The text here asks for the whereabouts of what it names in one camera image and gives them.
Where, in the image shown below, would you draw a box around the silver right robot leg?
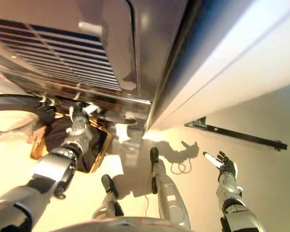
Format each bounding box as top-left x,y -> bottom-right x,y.
150,146 -> 191,229

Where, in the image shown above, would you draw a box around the silver robot leg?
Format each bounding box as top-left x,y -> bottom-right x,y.
92,174 -> 125,220
150,146 -> 191,229

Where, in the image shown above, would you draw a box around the grey robot torso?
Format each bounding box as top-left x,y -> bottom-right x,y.
47,216 -> 184,232

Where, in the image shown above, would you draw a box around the black metal gantry frame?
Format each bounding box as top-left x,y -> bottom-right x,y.
183,116 -> 288,152

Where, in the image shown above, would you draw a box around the black garment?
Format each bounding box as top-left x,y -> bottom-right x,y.
44,118 -> 109,172

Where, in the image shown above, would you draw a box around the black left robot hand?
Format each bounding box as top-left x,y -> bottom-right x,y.
68,101 -> 98,121

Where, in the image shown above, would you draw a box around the tan wicker laundry basket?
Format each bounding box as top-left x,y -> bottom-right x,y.
30,113 -> 114,174

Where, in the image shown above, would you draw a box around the grey front-load washing machine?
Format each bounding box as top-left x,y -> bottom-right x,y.
0,55 -> 153,131

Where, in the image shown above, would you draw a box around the grey stacked dryer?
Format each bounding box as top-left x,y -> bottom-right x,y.
0,0 -> 191,102

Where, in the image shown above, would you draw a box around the round glass washer door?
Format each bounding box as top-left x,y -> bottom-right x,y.
0,94 -> 58,138

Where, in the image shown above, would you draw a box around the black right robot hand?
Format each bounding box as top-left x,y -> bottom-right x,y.
202,151 -> 238,181

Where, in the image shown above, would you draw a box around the silver left robot leg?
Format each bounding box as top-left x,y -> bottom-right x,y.
92,174 -> 125,220

